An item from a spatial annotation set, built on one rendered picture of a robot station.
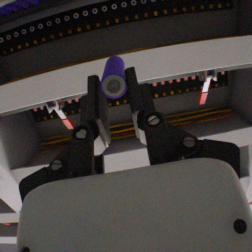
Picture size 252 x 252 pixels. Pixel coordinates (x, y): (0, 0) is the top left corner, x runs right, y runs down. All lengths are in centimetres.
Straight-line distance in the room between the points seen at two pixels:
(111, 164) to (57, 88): 20
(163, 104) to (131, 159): 22
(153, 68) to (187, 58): 5
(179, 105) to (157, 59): 31
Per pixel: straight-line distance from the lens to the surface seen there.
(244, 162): 65
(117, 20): 44
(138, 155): 42
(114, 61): 17
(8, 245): 132
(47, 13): 47
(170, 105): 59
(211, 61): 33
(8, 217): 75
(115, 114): 58
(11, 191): 58
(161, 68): 31
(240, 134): 47
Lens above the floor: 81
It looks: 39 degrees up
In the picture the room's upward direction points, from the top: 166 degrees clockwise
